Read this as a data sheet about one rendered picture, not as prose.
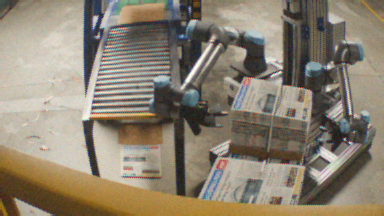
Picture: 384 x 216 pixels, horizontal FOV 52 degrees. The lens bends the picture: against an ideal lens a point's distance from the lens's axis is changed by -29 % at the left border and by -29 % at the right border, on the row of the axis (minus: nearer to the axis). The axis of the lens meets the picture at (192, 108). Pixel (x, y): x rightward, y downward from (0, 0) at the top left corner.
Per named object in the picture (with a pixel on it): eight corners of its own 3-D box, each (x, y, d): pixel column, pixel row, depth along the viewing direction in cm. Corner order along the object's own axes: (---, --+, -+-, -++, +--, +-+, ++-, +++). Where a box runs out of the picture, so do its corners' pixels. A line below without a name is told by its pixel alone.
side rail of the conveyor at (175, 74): (185, 138, 272) (185, 117, 265) (174, 138, 271) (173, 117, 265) (175, 33, 386) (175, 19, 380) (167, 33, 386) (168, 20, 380)
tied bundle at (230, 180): (296, 204, 198) (307, 164, 186) (283, 246, 174) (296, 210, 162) (213, 198, 207) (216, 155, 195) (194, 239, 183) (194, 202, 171)
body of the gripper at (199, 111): (205, 109, 248) (179, 105, 251) (205, 125, 252) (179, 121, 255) (209, 100, 254) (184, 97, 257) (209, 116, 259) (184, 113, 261)
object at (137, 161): (162, 177, 350) (162, 176, 350) (121, 176, 349) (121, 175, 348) (159, 146, 382) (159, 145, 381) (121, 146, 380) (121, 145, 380)
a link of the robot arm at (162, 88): (179, 78, 250) (179, 99, 256) (159, 72, 255) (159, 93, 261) (169, 85, 244) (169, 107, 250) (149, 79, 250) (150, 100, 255)
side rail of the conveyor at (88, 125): (92, 138, 269) (89, 119, 263) (83, 138, 268) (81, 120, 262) (110, 39, 383) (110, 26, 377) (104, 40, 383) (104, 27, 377)
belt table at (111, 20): (181, 30, 385) (181, 19, 380) (99, 38, 381) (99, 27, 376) (178, 3, 445) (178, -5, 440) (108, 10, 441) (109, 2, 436)
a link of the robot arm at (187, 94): (239, 39, 268) (194, 114, 248) (221, 34, 273) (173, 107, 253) (234, 25, 259) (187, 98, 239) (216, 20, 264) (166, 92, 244)
